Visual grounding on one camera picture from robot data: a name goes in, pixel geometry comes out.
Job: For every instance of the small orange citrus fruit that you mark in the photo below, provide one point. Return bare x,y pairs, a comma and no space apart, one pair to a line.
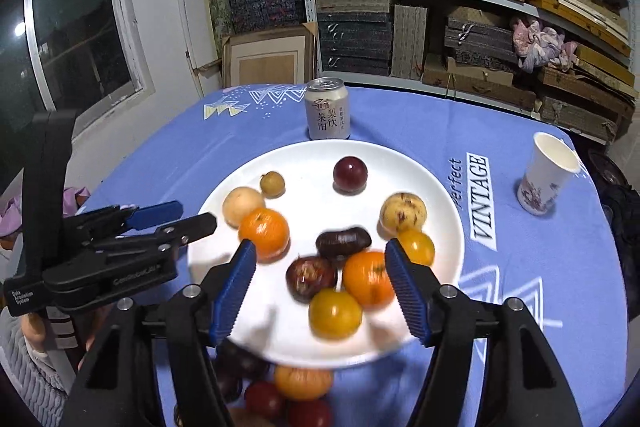
302,384

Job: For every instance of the dark red plum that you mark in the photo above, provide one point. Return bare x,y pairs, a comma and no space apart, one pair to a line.
310,277

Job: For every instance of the blue printed tablecloth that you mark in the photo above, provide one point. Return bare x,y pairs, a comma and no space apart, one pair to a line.
525,267

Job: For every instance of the white leaning plank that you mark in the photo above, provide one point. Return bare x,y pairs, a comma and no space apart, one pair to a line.
186,17

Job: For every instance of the pale yellow round fruit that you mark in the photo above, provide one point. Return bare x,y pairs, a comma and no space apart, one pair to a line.
240,204

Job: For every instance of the black chair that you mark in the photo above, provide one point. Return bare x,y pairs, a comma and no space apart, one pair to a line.
622,227

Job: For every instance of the small tan round fruit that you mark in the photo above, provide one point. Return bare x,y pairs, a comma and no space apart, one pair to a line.
272,184

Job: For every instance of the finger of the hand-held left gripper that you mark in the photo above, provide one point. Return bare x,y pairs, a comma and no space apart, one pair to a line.
192,227
155,213

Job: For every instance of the yellow-orange citrus fruit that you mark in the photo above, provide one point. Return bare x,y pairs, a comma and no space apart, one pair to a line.
335,314

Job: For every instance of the pink plastic bag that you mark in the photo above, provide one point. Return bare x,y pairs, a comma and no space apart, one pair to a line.
542,44

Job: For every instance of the upright grey woven box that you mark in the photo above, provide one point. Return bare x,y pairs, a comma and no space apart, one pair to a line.
409,42

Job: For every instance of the white floral paper cup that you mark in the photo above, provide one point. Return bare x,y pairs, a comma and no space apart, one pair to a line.
542,187

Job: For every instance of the silver beverage can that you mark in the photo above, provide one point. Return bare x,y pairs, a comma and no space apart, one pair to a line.
327,112

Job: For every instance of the white oval plate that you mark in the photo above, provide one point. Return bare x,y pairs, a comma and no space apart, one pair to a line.
300,187

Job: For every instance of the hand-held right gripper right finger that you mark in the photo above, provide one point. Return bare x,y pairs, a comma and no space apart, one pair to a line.
410,297

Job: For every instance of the stack of dark brown boxes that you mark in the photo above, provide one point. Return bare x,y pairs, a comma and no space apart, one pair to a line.
480,39

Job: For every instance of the peach-coloured round fruit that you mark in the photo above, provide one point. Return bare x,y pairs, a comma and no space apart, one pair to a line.
420,247

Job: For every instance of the person's left hand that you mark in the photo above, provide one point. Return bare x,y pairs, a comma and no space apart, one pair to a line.
35,332

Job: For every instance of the dark purple plum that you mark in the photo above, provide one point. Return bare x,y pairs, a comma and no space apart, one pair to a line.
350,174

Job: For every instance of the stack of yellow wooden boxes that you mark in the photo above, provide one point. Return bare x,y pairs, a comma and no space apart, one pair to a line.
575,7

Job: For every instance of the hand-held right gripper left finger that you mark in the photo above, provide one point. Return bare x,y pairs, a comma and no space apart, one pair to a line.
232,292

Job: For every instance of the orange tangerine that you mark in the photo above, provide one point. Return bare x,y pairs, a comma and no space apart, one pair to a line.
367,282
263,232

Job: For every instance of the pink cloth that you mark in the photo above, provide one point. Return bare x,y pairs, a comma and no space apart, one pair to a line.
75,197

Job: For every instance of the stack of dark grey boxes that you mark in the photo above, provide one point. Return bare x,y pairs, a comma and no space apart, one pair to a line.
355,37

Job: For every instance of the wrinkled dark passion fruit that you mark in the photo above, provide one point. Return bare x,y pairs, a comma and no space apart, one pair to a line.
229,388
342,242

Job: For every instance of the green marbled panel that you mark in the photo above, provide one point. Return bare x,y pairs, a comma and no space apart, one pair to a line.
217,2

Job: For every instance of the pale yellow streaked fruit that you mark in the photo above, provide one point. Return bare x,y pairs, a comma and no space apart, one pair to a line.
403,213

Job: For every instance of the person's left forearm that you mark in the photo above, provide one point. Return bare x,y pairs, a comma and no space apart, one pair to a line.
30,382

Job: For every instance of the stack of blue patterned boxes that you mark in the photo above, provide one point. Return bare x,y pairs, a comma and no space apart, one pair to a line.
265,7

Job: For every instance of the red tomato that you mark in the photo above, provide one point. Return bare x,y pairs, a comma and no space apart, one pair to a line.
263,399
310,414

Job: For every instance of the white framed window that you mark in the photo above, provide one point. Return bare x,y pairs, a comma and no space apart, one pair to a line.
75,17

